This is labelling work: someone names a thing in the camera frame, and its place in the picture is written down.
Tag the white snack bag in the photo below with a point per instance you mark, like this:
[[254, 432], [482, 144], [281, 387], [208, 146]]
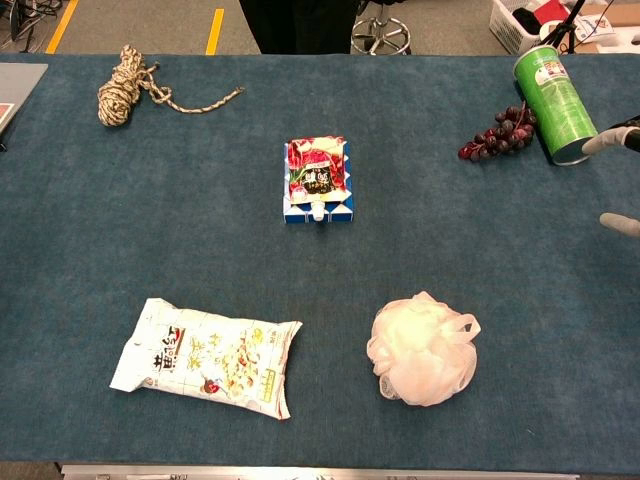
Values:
[[205, 357]]

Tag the chrome stool base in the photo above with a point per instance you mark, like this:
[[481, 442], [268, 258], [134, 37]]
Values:
[[381, 31]]

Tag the aluminium table edge rail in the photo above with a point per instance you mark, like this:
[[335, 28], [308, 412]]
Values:
[[320, 472]]

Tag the white plastic basket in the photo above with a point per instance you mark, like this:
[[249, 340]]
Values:
[[515, 25]]

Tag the green chip can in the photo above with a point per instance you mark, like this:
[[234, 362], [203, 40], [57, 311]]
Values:
[[552, 102]]

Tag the dark red grape bunch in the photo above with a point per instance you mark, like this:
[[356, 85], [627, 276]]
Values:
[[500, 135]]

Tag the red spouted drink pouch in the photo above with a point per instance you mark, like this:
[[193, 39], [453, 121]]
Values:
[[316, 167]]

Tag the pink mesh bath sponge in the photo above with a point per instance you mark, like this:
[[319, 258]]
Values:
[[422, 350]]

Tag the black tripod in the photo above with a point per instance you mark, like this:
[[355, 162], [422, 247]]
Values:
[[562, 27]]

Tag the person in black trousers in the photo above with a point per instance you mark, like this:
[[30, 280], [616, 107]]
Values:
[[299, 25]]

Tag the blue white snake cube puzzle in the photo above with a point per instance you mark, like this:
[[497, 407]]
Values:
[[350, 205]]

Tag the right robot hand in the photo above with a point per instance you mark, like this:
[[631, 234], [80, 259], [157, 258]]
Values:
[[605, 140]]

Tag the blue table cloth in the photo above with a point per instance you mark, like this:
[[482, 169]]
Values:
[[320, 260]]

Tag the grey laptop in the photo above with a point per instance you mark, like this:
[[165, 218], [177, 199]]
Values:
[[12, 92]]

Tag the white cardboard box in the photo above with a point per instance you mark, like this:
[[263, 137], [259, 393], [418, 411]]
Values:
[[607, 30]]

